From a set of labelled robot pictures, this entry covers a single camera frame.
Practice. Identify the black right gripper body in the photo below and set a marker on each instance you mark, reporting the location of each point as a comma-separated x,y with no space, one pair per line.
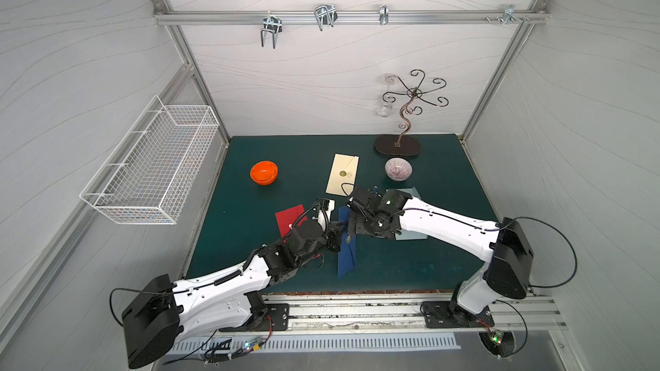
358,214

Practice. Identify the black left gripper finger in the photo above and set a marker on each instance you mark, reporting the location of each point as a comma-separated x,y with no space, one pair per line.
334,245
337,230

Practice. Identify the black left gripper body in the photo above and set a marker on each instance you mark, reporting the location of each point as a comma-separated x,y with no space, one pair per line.
333,232

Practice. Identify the dark blue envelope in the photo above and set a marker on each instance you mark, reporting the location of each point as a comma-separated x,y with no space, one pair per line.
348,249

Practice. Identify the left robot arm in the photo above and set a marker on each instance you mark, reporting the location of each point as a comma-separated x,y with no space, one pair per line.
165,312

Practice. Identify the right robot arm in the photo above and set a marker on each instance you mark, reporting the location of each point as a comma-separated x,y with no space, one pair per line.
502,246

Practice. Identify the red envelope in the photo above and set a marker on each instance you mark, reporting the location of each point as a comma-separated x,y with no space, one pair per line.
286,218

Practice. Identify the cream envelope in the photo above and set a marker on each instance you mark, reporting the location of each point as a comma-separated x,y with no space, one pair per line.
343,174

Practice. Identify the striped ceramic bowl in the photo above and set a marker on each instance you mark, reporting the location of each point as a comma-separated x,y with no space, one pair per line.
398,169

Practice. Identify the dark jewelry stand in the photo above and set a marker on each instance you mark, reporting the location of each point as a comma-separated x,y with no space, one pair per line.
403,144

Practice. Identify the orange plastic bowl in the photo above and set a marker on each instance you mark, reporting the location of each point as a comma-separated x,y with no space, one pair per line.
264,173

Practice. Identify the metal hook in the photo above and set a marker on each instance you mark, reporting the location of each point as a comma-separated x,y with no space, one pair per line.
383,15
272,27
508,16
325,15

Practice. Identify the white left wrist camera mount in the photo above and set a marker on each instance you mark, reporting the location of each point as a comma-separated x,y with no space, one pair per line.
324,207

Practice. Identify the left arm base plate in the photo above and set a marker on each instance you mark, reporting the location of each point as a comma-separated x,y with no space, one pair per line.
267,317

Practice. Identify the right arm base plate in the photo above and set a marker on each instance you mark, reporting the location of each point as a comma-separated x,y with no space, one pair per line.
446,315

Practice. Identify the white wire basket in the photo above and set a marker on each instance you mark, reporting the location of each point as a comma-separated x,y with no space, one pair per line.
148,176

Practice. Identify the aluminium crossbar rail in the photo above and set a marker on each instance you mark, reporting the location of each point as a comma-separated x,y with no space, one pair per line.
345,17

